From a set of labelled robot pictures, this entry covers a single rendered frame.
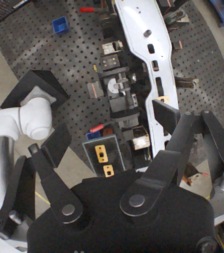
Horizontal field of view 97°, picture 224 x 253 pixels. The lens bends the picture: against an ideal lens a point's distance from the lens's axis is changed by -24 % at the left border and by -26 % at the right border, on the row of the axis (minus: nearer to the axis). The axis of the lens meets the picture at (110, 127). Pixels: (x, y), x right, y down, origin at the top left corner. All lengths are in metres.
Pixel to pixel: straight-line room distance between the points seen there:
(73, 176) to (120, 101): 1.96
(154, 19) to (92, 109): 0.71
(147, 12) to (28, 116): 0.79
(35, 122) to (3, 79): 1.66
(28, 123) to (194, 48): 1.24
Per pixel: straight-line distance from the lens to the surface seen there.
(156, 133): 0.74
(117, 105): 0.48
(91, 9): 0.58
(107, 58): 0.51
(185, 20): 0.77
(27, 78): 0.80
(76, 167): 2.16
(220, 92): 1.39
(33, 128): 0.69
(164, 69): 0.69
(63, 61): 0.99
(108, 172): 0.60
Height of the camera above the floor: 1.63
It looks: 69 degrees down
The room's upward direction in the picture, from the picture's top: 178 degrees clockwise
